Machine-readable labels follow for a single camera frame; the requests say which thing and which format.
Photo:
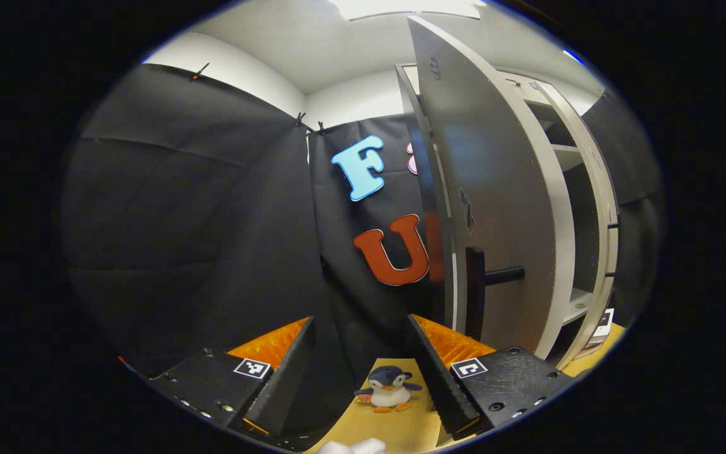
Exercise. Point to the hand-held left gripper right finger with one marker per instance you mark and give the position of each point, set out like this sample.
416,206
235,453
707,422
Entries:
435,372

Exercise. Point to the small white printed box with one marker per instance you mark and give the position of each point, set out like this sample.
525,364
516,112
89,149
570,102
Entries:
602,328

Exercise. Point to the white cabinet door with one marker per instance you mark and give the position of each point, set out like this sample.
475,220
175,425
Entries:
611,249
501,189

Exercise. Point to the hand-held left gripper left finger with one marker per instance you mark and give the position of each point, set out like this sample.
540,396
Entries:
287,372

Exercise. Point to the large ceiling light panel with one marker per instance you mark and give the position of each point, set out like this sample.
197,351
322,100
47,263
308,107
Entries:
407,7

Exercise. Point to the small ceiling light panel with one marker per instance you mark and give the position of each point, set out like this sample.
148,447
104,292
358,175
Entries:
572,57

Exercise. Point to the penguin plush toy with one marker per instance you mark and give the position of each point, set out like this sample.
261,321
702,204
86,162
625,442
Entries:
388,394

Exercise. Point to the white and grey cabinet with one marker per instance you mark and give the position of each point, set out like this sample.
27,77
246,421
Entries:
566,156

